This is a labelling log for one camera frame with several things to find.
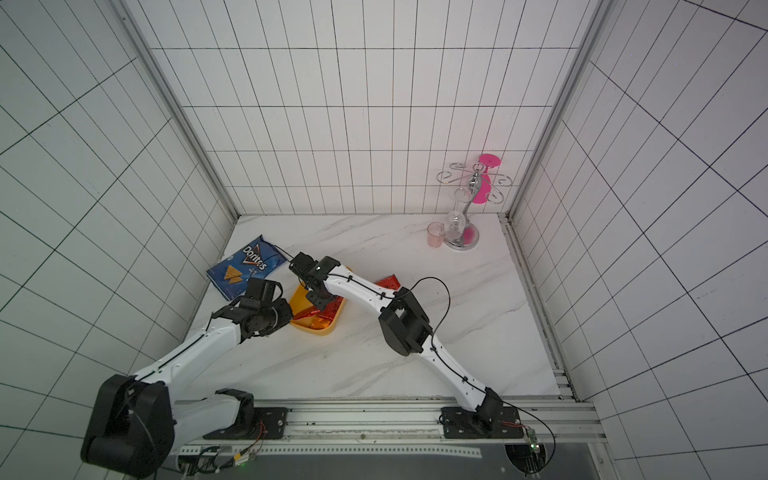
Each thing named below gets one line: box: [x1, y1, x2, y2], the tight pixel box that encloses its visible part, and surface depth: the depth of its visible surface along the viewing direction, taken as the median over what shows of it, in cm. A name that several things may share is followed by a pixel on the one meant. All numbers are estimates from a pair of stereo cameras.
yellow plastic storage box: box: [289, 283, 346, 335], surface depth 89 cm
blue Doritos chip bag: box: [206, 234, 288, 301], surface depth 105 cm
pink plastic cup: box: [427, 222, 445, 248], surface depth 111 cm
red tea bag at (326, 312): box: [294, 302, 333, 322], surface depth 89 cm
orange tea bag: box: [310, 316, 333, 329], surface depth 89 cm
